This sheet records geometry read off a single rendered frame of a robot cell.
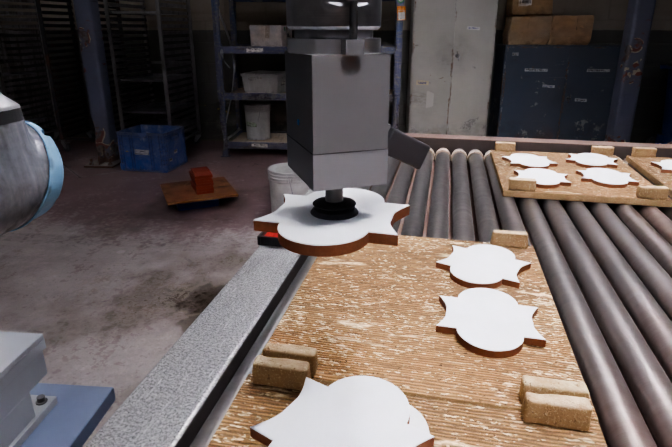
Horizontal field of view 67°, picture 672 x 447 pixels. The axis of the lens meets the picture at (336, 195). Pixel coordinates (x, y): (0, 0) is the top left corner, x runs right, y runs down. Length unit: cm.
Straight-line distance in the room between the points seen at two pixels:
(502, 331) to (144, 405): 41
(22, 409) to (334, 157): 44
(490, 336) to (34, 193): 54
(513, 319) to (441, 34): 467
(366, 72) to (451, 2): 487
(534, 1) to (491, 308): 496
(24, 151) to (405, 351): 47
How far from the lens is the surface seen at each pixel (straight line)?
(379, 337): 63
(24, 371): 66
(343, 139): 39
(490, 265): 81
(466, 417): 54
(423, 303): 70
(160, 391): 62
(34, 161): 64
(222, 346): 67
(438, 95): 528
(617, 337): 76
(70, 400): 72
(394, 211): 46
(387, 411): 45
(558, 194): 123
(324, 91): 38
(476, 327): 65
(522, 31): 553
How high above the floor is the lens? 129
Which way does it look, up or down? 18 degrees down
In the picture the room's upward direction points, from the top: straight up
